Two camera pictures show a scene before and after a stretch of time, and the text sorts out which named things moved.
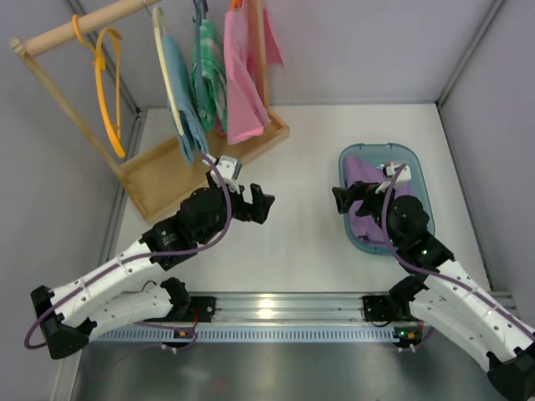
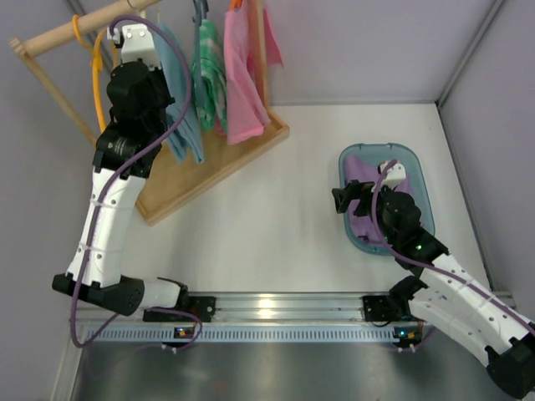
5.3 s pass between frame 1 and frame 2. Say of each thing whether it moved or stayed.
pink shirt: stayed
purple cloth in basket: stayed
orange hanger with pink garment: stayed
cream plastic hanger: moved
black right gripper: stayed
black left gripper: moved
